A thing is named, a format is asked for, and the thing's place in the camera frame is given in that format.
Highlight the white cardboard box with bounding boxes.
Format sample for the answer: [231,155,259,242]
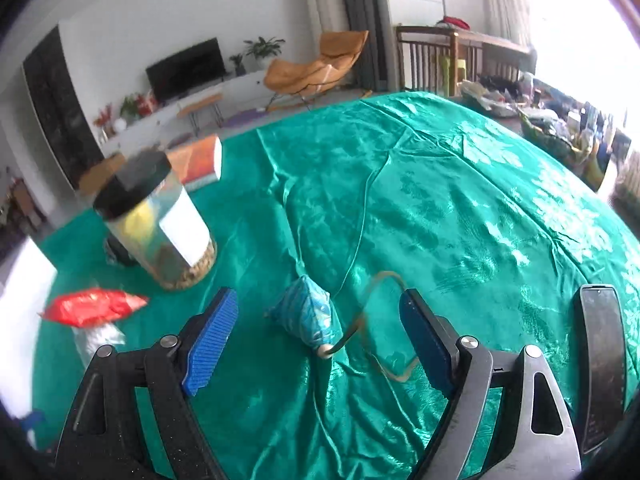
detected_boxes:
[0,237,58,418]

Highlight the small potted plant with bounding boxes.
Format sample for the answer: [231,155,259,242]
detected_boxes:
[229,53,246,77]

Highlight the black garbage bag roll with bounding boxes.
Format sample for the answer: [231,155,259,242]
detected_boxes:
[104,234,138,268]

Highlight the green satin tablecloth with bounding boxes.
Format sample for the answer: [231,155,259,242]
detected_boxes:
[41,93,639,479]

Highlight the red flower vase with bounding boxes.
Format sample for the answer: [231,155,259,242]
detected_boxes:
[93,103,115,142]

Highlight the grey curtain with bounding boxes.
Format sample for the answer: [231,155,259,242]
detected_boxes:
[344,0,398,92]

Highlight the clear jar black lid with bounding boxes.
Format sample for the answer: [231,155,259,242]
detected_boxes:
[93,150,217,290]

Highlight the wooden railing bench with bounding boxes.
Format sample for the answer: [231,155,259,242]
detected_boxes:
[395,25,537,98]

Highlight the white tv cabinet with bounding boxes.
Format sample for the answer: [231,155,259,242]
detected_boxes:
[101,70,272,157]

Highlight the black display cabinet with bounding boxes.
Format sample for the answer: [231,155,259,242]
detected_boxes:
[23,26,104,191]

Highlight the wooden bench stool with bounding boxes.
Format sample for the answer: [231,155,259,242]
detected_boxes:
[177,93,224,136]

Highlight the white sheer curtain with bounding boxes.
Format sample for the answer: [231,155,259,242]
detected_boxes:
[485,0,530,47]

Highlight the red snack bag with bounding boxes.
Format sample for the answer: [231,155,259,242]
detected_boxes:
[41,288,149,328]

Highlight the orange book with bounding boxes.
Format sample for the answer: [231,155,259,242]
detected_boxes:
[167,134,222,192]

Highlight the black television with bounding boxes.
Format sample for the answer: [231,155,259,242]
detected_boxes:
[145,38,227,103]

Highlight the brown cardboard box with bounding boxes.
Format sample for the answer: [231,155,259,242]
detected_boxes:
[79,153,126,197]

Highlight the potted green plant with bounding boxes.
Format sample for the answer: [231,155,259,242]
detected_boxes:
[244,36,285,70]

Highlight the orange lounge chair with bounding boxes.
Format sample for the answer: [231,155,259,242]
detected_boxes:
[262,30,369,108]

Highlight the black smartphone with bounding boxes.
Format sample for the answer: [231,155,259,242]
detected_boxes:
[575,284,627,454]

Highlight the blue wave pattern sachet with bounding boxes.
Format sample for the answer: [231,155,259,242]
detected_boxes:
[264,270,420,384]

